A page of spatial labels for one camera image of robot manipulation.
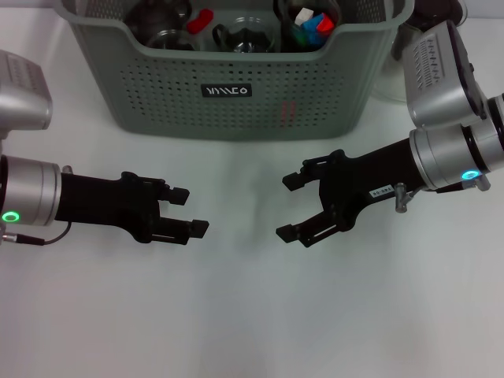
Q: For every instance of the grey perforated storage bin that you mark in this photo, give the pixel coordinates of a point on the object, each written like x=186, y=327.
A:
x=236, y=110

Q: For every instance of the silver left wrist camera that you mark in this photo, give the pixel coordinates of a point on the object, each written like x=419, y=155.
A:
x=19, y=94

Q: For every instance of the glass carafe with black lid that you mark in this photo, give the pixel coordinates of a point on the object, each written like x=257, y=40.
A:
x=397, y=59

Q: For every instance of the dark red curved brick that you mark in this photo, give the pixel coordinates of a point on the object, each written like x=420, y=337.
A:
x=199, y=21

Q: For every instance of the black round teapot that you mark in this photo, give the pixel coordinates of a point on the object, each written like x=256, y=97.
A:
x=157, y=13

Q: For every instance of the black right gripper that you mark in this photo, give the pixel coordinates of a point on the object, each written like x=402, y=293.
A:
x=366, y=181

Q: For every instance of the blue square toy plate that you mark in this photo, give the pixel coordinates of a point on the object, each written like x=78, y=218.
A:
x=311, y=28

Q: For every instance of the small orange cube brick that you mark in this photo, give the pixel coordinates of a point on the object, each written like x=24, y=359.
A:
x=326, y=25

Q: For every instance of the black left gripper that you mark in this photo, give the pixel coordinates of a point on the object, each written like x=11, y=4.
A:
x=106, y=204

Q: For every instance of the green studded toy brick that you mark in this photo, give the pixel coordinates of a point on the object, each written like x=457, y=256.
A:
x=301, y=38

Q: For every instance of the white toy brick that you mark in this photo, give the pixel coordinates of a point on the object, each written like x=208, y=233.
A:
x=303, y=15

